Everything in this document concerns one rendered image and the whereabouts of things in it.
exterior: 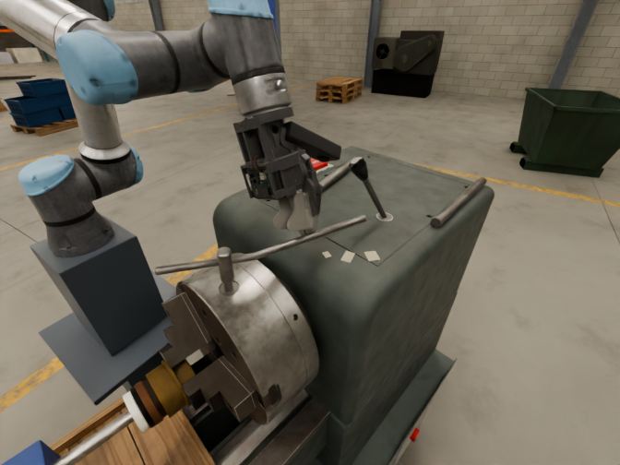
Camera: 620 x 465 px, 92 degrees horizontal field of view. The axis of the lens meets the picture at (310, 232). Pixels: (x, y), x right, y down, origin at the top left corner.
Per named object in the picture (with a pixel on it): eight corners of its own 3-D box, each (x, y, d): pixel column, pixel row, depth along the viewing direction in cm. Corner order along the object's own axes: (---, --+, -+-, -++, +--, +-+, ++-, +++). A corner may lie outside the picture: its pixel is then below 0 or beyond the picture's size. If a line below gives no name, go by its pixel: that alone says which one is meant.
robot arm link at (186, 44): (129, 45, 43) (168, 14, 36) (194, 42, 50) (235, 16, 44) (155, 103, 46) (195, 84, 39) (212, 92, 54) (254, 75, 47)
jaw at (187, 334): (219, 329, 62) (191, 279, 61) (227, 330, 58) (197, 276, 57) (166, 364, 55) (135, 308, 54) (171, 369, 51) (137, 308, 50)
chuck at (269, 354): (221, 322, 81) (204, 232, 62) (302, 415, 65) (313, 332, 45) (191, 343, 76) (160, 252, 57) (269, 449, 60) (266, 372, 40)
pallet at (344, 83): (334, 93, 861) (335, 76, 837) (363, 95, 829) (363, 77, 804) (314, 101, 770) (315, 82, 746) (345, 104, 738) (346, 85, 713)
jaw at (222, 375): (235, 342, 57) (274, 379, 49) (242, 360, 59) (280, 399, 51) (180, 383, 50) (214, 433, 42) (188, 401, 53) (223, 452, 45)
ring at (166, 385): (173, 340, 55) (120, 374, 50) (198, 374, 50) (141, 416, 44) (185, 368, 61) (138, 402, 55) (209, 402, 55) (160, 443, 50)
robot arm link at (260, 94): (265, 84, 47) (299, 68, 41) (273, 114, 48) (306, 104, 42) (222, 89, 42) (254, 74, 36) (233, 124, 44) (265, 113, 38)
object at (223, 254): (224, 304, 52) (216, 256, 45) (223, 295, 53) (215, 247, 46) (237, 303, 52) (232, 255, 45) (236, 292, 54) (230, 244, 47)
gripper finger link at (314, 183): (298, 216, 50) (285, 164, 47) (306, 211, 51) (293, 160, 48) (318, 218, 46) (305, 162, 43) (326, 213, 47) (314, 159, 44)
